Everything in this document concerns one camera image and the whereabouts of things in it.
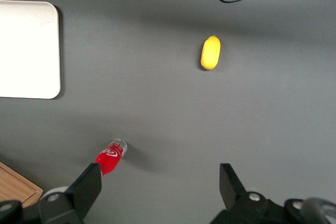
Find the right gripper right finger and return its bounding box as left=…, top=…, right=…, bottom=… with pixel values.
left=209, top=163, right=289, bottom=224

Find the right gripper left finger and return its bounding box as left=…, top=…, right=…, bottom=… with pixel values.
left=38, top=163, right=103, bottom=224

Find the beige rectangular tray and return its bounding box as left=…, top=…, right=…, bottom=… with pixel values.
left=0, top=0, right=62, bottom=100

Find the red cola bottle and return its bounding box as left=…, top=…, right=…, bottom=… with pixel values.
left=94, top=137, right=128, bottom=177

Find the wooden drawer cabinet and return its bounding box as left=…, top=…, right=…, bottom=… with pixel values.
left=0, top=161, right=44, bottom=207

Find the yellow lemon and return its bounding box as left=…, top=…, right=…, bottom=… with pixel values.
left=200, top=35, right=222, bottom=71

